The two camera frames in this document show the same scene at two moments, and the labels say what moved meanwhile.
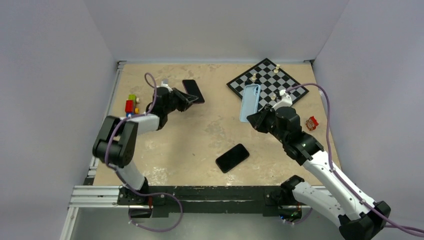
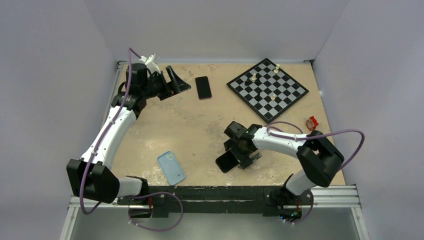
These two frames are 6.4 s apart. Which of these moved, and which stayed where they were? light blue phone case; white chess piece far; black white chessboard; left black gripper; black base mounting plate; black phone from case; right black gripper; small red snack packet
Moved: black phone from case; light blue phone case; right black gripper; left black gripper
Stayed: black white chessboard; small red snack packet; white chess piece far; black base mounting plate
